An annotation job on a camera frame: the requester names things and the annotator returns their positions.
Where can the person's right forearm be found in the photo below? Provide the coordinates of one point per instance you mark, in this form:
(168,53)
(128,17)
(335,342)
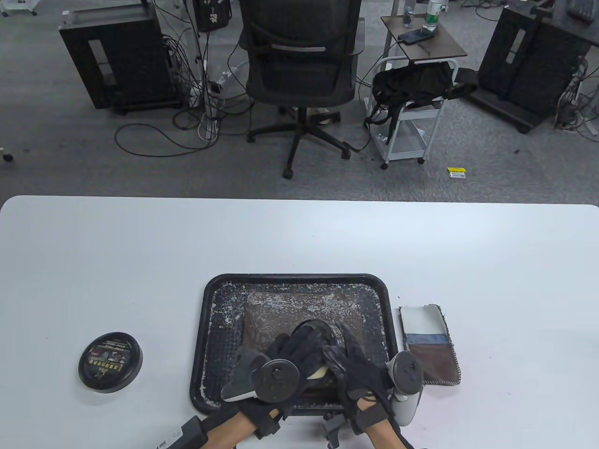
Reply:
(383,430)

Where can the brown leather bag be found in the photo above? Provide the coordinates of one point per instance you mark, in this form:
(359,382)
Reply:
(281,318)

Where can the person's left forearm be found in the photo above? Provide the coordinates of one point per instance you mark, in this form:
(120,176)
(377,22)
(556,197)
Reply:
(229,428)

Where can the black round labelled tin lid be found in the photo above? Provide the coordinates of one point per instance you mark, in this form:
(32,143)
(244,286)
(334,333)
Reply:
(110,362)

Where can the black plastic tray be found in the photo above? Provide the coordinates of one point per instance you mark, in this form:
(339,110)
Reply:
(220,355)

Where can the small clear bottle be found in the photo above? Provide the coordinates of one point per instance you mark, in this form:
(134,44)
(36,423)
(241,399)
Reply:
(408,16)

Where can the black leather care cream tin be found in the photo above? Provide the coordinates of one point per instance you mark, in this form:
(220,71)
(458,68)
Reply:
(330,329)

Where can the black smartphone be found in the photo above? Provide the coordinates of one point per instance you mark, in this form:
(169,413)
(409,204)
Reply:
(414,36)

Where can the person's right hand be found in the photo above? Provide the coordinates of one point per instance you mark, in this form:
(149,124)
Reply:
(360,379)

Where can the black mesh office chair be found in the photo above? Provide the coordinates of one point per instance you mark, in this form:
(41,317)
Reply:
(299,61)

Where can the black wrist camera unit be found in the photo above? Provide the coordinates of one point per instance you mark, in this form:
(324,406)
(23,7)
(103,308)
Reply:
(185,435)
(333,432)

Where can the white power strip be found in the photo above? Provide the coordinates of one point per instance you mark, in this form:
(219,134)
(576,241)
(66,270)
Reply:
(208,127)

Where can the black white hand controller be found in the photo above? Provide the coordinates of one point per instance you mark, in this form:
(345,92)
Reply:
(278,379)
(405,369)

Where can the black caster wheel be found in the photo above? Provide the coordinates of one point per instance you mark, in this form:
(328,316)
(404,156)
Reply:
(7,156)

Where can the black backpack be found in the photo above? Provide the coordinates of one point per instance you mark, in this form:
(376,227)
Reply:
(412,82)

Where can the white desk leg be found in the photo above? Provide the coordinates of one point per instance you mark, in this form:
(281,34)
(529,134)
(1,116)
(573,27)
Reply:
(199,56)

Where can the yellow black sticker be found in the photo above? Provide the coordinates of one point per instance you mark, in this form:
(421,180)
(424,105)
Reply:
(456,172)

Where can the white grey cloth swatch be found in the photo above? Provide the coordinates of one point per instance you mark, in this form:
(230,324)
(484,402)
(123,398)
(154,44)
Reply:
(421,318)

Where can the person's left hand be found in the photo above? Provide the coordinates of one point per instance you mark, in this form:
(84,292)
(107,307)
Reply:
(299,346)

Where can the black wheeled cabinet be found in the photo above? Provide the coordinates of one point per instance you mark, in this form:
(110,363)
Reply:
(126,61)
(529,61)

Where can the yellow round sponge pad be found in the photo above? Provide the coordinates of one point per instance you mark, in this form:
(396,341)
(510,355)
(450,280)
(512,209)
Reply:
(318,373)

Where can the white rolling cart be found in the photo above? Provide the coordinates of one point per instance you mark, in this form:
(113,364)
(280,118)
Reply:
(412,140)

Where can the black pouch white print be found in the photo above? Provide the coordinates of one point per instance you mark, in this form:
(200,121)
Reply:
(210,14)

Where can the white wheeled base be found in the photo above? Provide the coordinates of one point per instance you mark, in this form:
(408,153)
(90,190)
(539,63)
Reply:
(18,5)

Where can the brown side table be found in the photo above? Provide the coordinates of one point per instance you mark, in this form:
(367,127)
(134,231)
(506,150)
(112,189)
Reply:
(440,44)

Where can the black pen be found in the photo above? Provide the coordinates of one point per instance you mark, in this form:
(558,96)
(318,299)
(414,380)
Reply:
(424,48)

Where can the clear bottle green label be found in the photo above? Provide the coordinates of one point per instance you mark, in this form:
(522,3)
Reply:
(433,16)

